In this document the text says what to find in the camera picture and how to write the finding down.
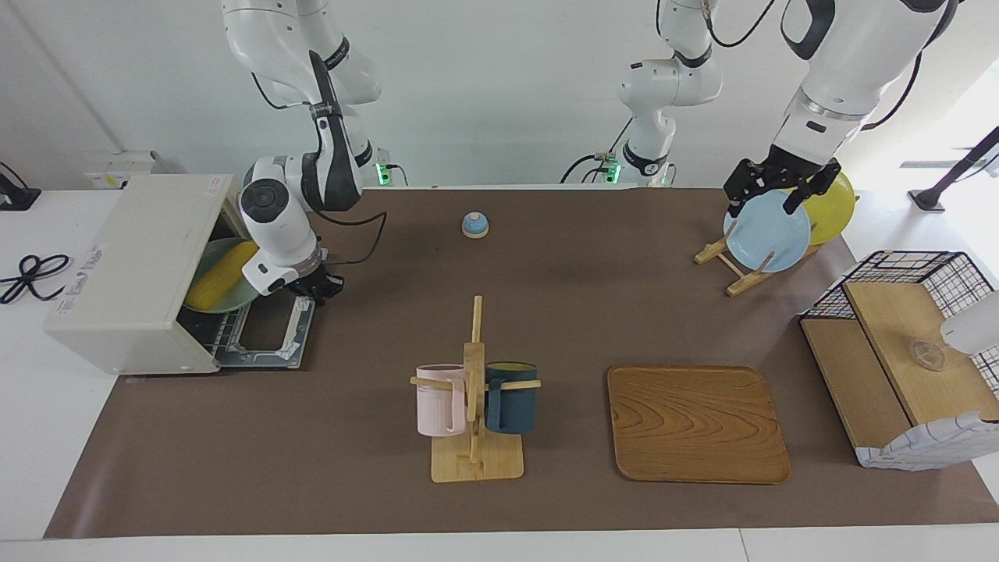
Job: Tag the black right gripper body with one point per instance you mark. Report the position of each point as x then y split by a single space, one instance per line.
308 282

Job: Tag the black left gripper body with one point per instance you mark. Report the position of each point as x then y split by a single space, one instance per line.
788 173

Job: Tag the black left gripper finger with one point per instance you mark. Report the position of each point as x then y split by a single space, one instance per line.
801 197
737 193

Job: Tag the light green plate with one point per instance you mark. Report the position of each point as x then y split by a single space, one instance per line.
234 300

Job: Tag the yellow corn cob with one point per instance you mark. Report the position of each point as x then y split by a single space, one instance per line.
222 273

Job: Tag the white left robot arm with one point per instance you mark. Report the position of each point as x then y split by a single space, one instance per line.
858 55

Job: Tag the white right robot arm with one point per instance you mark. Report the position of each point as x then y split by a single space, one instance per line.
328 156

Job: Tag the cream toaster oven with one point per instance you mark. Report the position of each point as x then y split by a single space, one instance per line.
133 265

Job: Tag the yellow plate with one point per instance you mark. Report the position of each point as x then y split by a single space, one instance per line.
831 215

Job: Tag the light blue plate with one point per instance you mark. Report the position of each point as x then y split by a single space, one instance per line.
769 234

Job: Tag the wooden plate rack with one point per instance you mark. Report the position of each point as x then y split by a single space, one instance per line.
741 282

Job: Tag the brown table mat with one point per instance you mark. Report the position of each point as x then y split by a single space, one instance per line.
390 328

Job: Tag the black angled stand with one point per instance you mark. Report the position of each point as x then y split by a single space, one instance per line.
948 179

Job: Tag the wooden step shelf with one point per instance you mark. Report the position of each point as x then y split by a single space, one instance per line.
897 328

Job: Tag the pink mug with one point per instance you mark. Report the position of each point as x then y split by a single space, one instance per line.
435 402

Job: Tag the blue call bell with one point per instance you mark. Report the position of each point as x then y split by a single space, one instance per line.
474 225

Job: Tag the small clear glass dish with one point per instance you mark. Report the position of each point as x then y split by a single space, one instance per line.
927 355

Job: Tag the white rounded device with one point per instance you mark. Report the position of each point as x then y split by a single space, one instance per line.
975 324

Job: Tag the brown wooden tray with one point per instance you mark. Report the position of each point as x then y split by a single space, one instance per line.
695 425

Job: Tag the dark teal mug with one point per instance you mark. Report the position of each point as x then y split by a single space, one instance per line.
511 406

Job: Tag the wooden mug rack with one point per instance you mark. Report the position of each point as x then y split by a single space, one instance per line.
474 460

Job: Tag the white checked cloth liner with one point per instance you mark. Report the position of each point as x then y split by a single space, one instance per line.
921 449

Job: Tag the small black stand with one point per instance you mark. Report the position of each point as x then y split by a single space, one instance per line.
15 197

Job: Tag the white wall socket box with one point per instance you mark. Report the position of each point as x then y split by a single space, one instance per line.
117 168

